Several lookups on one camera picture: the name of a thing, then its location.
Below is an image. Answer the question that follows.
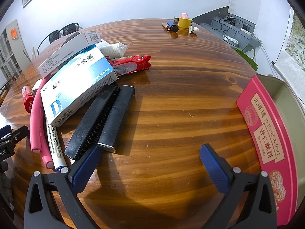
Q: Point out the green bag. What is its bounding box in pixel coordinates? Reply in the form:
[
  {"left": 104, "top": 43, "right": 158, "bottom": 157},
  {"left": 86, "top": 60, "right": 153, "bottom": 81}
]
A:
[{"left": 235, "top": 45, "right": 258, "bottom": 71}]

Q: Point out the blue and white medicine box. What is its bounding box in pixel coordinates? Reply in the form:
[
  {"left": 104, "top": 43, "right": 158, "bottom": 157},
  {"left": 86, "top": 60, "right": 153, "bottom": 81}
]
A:
[{"left": 40, "top": 44, "right": 119, "bottom": 127}]

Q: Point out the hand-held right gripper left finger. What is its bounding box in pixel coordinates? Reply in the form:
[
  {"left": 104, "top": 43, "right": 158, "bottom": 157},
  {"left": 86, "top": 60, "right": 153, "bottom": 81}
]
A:
[{"left": 24, "top": 144, "right": 103, "bottom": 229}]

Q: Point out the hanging scroll painting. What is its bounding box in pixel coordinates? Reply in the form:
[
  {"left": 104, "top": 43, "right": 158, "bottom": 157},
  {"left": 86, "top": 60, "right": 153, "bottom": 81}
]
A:
[{"left": 285, "top": 7, "right": 305, "bottom": 65}]

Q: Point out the black comb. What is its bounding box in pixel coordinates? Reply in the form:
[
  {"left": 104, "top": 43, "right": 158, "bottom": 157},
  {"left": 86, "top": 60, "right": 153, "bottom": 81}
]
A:
[{"left": 65, "top": 85, "right": 121, "bottom": 160}]

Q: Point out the pink foam roller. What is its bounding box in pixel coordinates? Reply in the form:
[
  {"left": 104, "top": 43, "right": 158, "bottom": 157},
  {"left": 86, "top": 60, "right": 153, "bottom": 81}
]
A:
[
  {"left": 40, "top": 105, "right": 55, "bottom": 170},
  {"left": 30, "top": 76, "right": 51, "bottom": 153}
]

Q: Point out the grey bench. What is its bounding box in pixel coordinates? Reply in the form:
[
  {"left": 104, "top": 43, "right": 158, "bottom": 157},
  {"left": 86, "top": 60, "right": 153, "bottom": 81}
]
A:
[{"left": 200, "top": 16, "right": 262, "bottom": 50}]

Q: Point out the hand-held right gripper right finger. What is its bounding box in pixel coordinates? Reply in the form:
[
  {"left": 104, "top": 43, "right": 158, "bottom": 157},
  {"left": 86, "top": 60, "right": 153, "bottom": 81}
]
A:
[{"left": 200, "top": 144, "right": 278, "bottom": 229}]

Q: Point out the crumpled foil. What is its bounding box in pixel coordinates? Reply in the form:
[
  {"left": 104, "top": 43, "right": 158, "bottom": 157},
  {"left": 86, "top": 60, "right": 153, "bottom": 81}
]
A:
[{"left": 222, "top": 35, "right": 239, "bottom": 46}]

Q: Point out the white gauze roll in plastic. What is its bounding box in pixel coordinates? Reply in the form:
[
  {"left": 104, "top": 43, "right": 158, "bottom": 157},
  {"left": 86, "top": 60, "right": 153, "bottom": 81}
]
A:
[{"left": 96, "top": 39, "right": 131, "bottom": 59}]

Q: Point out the pink biscuit tin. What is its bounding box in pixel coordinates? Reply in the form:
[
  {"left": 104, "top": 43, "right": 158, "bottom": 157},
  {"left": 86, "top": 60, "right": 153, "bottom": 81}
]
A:
[{"left": 236, "top": 73, "right": 305, "bottom": 227}]

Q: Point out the small red bottle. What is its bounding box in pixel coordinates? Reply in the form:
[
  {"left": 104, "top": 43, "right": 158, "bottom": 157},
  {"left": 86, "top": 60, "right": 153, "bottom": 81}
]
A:
[{"left": 21, "top": 86, "right": 34, "bottom": 112}]

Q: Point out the small black tripod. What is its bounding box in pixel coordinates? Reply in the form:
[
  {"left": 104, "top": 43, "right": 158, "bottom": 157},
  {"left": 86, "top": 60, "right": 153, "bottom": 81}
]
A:
[{"left": 222, "top": 15, "right": 236, "bottom": 27}]

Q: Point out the yellow tape roll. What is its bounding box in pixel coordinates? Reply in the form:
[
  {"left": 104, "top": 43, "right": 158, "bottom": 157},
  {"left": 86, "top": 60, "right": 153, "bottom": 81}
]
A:
[{"left": 178, "top": 17, "right": 192, "bottom": 28}]

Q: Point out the black rectangular case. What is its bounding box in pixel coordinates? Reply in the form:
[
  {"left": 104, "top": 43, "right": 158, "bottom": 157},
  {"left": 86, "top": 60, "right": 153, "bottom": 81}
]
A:
[{"left": 98, "top": 85, "right": 135, "bottom": 153}]

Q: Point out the black metal chair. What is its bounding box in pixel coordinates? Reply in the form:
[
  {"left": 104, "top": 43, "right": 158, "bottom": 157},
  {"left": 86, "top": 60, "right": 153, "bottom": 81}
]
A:
[
  {"left": 37, "top": 30, "right": 65, "bottom": 53},
  {"left": 58, "top": 23, "right": 84, "bottom": 37}
]

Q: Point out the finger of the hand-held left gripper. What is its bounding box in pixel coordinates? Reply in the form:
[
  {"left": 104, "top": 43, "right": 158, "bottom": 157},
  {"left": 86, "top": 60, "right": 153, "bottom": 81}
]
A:
[
  {"left": 0, "top": 125, "right": 11, "bottom": 139},
  {"left": 7, "top": 126, "right": 29, "bottom": 148}
]

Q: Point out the white whiteboard marker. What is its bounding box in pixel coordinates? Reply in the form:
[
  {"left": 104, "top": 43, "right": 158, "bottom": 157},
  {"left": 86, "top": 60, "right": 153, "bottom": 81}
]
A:
[{"left": 46, "top": 122, "right": 68, "bottom": 173}]

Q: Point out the long white medicine box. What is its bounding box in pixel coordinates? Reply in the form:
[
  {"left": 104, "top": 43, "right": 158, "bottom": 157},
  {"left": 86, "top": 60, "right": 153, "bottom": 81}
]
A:
[{"left": 38, "top": 45, "right": 96, "bottom": 79}]

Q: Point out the red snack packet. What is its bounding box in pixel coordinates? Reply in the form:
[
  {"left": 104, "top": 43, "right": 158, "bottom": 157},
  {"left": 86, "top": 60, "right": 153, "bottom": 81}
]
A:
[{"left": 108, "top": 55, "right": 152, "bottom": 77}]

